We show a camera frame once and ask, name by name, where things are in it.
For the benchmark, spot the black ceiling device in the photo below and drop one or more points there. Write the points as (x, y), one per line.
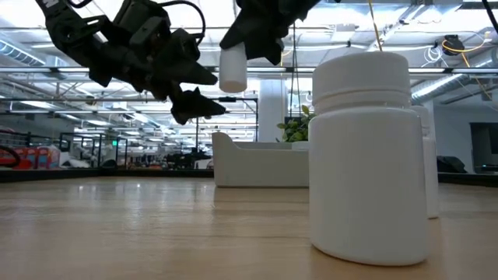
(453, 43)

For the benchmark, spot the light grey plastic basket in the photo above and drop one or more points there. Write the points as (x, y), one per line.
(258, 165)

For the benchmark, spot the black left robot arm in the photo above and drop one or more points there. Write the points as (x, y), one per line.
(62, 27)

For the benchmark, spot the red storage bins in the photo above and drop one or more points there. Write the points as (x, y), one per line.
(27, 157)

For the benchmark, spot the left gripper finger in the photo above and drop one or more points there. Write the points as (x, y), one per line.
(194, 107)
(194, 75)

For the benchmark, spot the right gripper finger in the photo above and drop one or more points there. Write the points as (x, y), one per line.
(268, 40)
(237, 31)

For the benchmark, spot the white pill bottle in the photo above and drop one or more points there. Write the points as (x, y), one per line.
(432, 175)
(367, 163)
(232, 72)

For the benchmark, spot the black bag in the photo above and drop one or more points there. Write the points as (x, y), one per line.
(451, 164)

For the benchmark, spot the black aluminium table frame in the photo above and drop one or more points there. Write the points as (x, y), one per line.
(97, 173)

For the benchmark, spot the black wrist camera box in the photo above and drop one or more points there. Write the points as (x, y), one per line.
(149, 33)

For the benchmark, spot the white building column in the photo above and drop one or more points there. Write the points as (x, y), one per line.
(272, 113)

